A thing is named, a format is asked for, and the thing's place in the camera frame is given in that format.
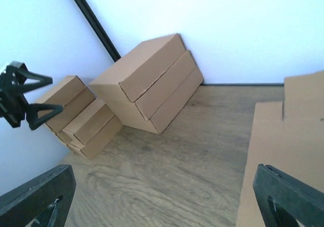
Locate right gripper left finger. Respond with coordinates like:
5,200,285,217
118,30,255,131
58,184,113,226
1,164,76,226

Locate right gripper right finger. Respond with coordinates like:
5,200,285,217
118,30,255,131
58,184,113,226
253,164,323,226

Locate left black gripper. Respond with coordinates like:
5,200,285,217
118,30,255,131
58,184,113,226
1,61,63,130

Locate large folded cardboard box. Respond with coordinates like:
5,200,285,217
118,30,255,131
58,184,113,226
89,33,204,134

